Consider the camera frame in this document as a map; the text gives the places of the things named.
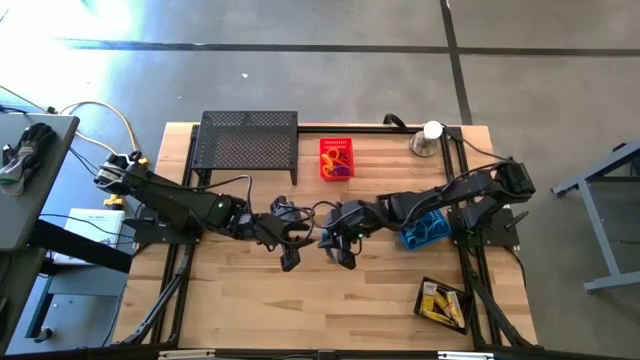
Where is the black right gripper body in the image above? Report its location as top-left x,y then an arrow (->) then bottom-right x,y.
327,199 -> 382,240

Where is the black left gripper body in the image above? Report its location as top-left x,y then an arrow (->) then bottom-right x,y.
238,209 -> 289,247

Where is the red plastic basket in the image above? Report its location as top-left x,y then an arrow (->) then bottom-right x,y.
318,137 -> 356,182

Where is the blue plastic basket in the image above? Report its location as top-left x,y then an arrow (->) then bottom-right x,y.
398,208 -> 453,251

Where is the yellow plastic packet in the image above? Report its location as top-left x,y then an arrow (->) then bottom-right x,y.
433,292 -> 454,316
446,290 -> 467,329

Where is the black plastic basket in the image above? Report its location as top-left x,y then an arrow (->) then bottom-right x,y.
413,276 -> 475,336

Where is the white bulb table lamp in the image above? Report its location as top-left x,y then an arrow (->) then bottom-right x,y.
408,120 -> 445,158

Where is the white paper box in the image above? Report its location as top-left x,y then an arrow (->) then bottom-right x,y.
52,207 -> 126,266

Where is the grey side table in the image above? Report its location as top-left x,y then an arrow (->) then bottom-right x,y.
0,113 -> 81,254

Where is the black work glove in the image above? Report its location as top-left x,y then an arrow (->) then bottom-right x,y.
0,122 -> 58,196

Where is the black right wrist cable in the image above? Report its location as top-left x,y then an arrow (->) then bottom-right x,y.
309,199 -> 346,232

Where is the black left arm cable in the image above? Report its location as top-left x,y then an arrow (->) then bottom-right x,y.
164,173 -> 256,216

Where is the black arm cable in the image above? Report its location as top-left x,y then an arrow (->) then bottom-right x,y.
399,162 -> 511,232
164,173 -> 256,216

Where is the black frame table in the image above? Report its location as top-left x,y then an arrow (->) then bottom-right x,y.
191,110 -> 300,186

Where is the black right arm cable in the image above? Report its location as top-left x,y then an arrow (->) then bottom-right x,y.
399,162 -> 511,232

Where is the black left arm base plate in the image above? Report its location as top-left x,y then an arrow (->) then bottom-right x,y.
122,205 -> 206,246

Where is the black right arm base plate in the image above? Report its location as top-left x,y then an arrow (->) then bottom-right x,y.
447,205 -> 531,249

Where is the black lamp cable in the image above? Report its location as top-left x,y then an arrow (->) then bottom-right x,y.
442,124 -> 511,164

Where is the black aluminium rig frame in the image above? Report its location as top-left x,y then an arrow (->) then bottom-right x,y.
115,123 -> 539,351

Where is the silver edge bracket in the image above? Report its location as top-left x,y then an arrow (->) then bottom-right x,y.
158,349 -> 216,360
437,350 -> 496,360

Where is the yellow extension cable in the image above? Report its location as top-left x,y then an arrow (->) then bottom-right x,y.
58,99 -> 151,211

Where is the grey metal table frame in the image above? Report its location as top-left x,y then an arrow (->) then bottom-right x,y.
551,138 -> 640,294

